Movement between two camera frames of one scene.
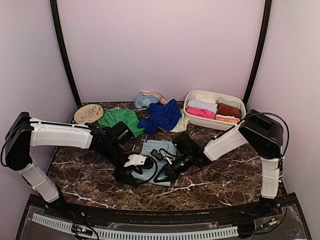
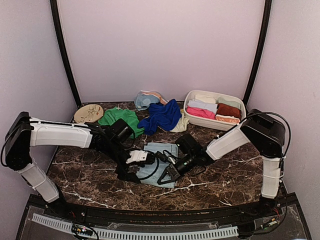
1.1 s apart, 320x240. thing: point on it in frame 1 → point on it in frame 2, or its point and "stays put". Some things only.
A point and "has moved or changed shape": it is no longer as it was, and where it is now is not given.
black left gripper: [121, 175] stays put
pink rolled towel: [201, 112] stays put
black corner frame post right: [259, 53] stays put
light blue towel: [162, 152] has moved or changed shape
